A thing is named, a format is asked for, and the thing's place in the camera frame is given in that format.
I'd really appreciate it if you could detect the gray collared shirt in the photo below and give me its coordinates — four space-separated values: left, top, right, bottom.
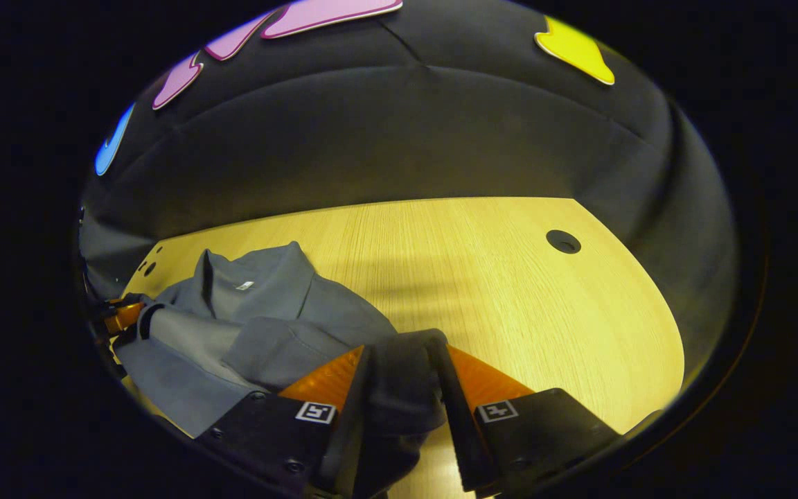
114 241 450 499

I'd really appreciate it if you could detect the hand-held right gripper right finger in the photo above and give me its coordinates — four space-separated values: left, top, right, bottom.
432 342 627 496

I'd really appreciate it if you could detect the black backdrop cloth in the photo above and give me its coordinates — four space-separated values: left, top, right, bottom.
77 0 739 375

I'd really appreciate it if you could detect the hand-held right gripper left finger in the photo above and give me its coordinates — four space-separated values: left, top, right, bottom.
193 344 373 496

